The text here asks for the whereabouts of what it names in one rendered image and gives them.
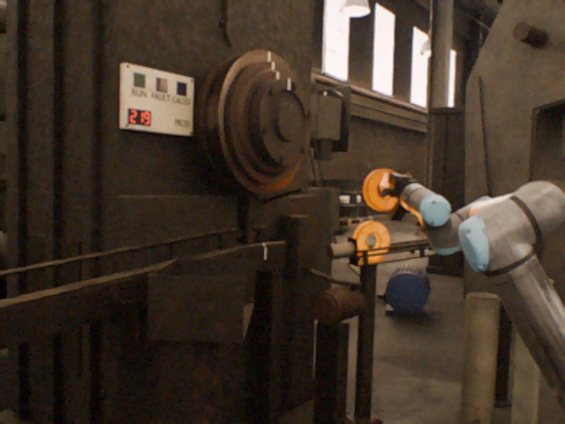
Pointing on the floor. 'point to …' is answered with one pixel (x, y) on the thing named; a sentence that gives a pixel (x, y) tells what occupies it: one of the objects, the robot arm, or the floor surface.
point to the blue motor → (408, 292)
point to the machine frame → (137, 196)
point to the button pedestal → (524, 386)
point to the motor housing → (333, 351)
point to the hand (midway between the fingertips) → (383, 185)
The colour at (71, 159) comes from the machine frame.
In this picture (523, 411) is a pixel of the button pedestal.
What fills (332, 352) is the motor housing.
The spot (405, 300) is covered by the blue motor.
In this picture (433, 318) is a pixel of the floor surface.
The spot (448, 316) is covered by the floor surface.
